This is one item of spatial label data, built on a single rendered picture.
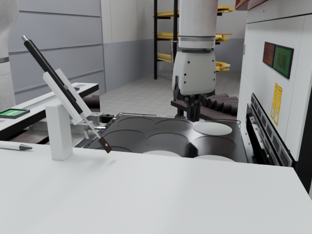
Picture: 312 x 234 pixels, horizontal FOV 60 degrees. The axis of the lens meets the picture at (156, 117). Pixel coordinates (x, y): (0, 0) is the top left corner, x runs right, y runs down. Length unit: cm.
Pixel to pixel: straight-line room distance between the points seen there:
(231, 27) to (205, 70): 741
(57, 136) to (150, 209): 18
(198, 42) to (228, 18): 745
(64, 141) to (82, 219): 15
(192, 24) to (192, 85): 13
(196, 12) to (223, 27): 746
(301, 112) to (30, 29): 352
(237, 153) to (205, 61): 22
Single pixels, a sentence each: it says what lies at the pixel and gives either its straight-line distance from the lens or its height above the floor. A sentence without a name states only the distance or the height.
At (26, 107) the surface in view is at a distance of 79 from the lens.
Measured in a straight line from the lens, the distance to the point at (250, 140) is 76.
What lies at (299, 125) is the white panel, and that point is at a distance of 42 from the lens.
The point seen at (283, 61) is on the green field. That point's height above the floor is 110.
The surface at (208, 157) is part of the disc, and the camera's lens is 58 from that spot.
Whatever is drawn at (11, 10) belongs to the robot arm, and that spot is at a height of 120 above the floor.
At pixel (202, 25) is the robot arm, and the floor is 116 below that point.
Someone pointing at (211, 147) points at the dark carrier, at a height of 90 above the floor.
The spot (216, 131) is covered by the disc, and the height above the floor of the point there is 90.
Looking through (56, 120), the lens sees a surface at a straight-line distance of 41.
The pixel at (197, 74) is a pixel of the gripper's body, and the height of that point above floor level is 105.
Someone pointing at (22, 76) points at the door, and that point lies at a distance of 362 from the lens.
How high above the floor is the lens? 115
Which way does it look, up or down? 18 degrees down
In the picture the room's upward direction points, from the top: straight up
